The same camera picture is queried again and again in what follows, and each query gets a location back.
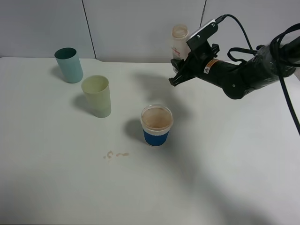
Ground blue sleeved paper cup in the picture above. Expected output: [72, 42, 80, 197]
[140, 104, 174, 147]

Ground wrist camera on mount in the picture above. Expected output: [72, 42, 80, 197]
[186, 19, 218, 55]

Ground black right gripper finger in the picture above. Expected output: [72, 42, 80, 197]
[168, 65, 195, 87]
[171, 59, 188, 73]

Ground black camera cable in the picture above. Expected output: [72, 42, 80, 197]
[214, 14, 300, 136]

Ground clear plastic beverage bottle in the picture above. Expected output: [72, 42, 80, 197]
[171, 24, 190, 60]

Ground brown spilled drink stain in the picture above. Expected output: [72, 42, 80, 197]
[103, 150, 129, 160]

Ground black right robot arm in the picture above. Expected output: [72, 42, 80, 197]
[169, 20, 280, 99]

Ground teal plastic cup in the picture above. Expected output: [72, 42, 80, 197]
[54, 47, 83, 83]

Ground pale green plastic cup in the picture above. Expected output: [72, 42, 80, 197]
[81, 75, 111, 118]

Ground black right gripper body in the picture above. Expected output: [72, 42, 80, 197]
[185, 43, 220, 79]

